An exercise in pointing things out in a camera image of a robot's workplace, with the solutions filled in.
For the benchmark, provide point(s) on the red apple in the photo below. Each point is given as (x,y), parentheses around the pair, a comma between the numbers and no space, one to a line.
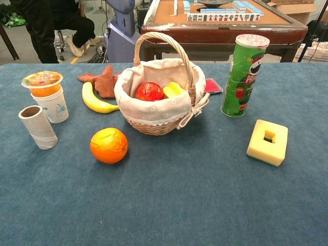
(150,92)

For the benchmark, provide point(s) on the yellow sponge with hole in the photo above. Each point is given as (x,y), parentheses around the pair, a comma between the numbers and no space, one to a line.
(267,142)

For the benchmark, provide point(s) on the orange fruit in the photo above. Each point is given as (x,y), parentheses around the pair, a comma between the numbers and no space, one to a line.
(109,146)

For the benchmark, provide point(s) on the yellow banana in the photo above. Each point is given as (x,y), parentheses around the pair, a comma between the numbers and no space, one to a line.
(96,102)

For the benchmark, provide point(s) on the wooden mahjong table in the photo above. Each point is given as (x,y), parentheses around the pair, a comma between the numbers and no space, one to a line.
(223,30)

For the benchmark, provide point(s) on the person in black clothes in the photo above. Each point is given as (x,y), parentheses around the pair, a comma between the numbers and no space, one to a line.
(48,25)

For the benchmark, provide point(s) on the yellow toy fruit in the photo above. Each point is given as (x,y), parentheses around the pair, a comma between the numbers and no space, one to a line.
(173,90)

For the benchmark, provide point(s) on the row of mahjong tiles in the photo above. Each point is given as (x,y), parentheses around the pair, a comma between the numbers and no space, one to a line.
(223,17)

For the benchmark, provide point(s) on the white paper cup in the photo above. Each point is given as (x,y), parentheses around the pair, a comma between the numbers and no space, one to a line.
(55,107)

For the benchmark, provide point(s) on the cardboard box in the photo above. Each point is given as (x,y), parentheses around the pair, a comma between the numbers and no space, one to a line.
(294,9)

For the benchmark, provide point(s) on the orange jelly cup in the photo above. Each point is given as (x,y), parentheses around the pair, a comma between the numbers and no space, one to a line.
(43,84)

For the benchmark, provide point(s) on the green Pringles can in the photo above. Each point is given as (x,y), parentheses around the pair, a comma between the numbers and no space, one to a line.
(243,79)

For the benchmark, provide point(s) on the red flat pad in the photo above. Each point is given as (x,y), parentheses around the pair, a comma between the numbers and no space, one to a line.
(212,85)

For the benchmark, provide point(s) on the cardboard paper tube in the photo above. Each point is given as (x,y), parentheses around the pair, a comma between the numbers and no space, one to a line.
(38,128)

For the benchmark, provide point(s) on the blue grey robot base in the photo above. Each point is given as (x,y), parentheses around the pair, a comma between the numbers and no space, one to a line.
(120,33)

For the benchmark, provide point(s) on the wicker basket with cloth liner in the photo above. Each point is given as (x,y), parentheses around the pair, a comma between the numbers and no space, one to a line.
(159,112)

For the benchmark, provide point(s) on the white plastic crate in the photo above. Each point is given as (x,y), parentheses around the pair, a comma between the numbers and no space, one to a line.
(315,52)

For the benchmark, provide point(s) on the blue table cloth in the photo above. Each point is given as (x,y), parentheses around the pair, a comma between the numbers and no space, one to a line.
(164,192)

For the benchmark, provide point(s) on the metal stool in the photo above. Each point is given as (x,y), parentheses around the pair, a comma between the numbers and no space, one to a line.
(61,42)

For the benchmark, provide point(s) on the black tripod stand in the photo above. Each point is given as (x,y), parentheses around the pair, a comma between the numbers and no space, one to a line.
(311,30)

